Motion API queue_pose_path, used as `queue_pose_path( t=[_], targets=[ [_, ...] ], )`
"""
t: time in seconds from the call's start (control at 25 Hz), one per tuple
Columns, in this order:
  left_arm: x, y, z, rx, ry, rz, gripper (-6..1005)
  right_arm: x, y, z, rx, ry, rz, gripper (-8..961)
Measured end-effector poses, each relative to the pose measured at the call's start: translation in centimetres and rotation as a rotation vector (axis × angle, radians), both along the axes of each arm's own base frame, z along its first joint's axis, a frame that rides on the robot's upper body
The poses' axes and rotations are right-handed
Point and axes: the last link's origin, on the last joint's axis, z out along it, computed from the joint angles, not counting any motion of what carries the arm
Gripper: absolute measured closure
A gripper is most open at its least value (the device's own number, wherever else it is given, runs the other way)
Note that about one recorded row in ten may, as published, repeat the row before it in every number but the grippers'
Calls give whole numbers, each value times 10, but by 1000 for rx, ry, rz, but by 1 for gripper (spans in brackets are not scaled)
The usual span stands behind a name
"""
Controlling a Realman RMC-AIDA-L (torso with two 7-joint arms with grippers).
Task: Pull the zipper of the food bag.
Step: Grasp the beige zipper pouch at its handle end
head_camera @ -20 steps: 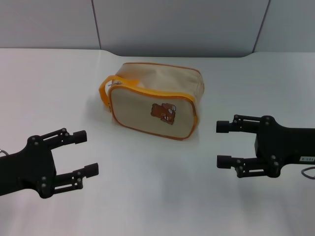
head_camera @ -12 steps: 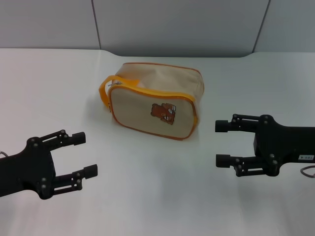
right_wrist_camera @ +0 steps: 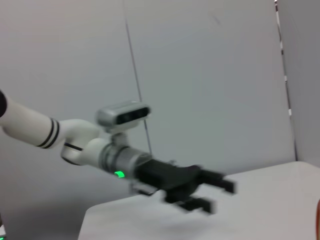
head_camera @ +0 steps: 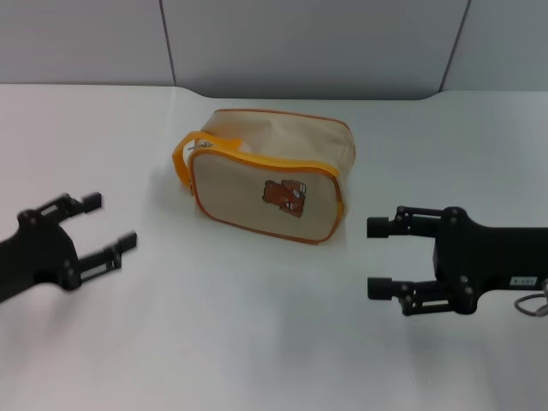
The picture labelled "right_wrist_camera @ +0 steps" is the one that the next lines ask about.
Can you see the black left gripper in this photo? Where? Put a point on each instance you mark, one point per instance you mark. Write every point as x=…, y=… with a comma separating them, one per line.
x=170, y=180

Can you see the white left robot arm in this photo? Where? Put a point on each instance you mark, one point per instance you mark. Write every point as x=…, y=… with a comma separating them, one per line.
x=25, y=117

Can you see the green lit device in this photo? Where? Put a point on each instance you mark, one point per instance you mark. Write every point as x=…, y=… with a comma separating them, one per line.
x=2, y=235

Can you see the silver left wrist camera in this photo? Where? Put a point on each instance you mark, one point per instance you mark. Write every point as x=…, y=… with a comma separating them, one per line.
x=120, y=115

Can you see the beige orange-trimmed bear food bag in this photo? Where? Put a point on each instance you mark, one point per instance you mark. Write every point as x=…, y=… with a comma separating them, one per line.
x=319, y=212

